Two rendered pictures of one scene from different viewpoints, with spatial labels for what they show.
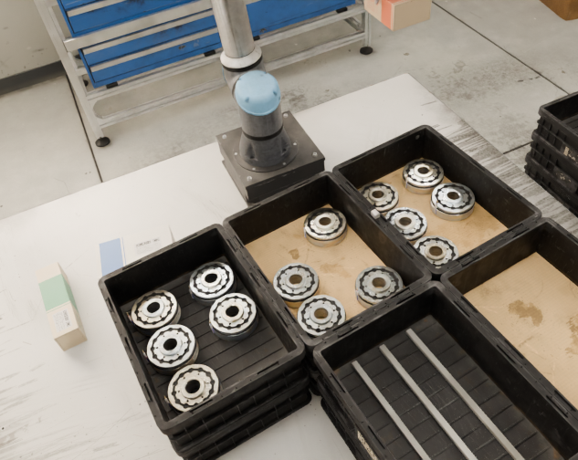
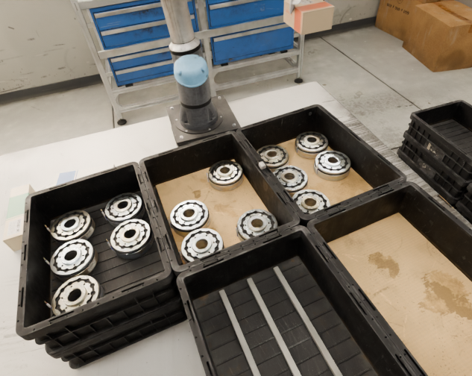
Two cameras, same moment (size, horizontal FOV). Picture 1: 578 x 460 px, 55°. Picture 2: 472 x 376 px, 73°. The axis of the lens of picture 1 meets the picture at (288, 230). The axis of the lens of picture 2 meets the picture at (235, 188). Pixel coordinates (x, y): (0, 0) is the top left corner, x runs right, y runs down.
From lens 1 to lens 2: 0.44 m
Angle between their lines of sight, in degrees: 4
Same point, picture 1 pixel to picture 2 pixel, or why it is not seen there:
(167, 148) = not seen: hidden behind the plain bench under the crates
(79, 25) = (109, 42)
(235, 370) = (120, 284)
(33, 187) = not seen: hidden behind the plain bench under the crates
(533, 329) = (389, 280)
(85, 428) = (4, 316)
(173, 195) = (131, 148)
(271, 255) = (179, 192)
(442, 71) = (346, 97)
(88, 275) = not seen: hidden behind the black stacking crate
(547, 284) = (406, 241)
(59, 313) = (15, 221)
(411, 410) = (263, 344)
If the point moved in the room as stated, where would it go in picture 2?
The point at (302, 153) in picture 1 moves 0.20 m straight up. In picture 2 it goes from (225, 124) to (219, 74)
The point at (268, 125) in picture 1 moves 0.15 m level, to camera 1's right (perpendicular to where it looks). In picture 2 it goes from (197, 96) to (240, 93)
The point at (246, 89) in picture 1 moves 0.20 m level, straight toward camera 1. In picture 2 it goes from (181, 66) to (176, 96)
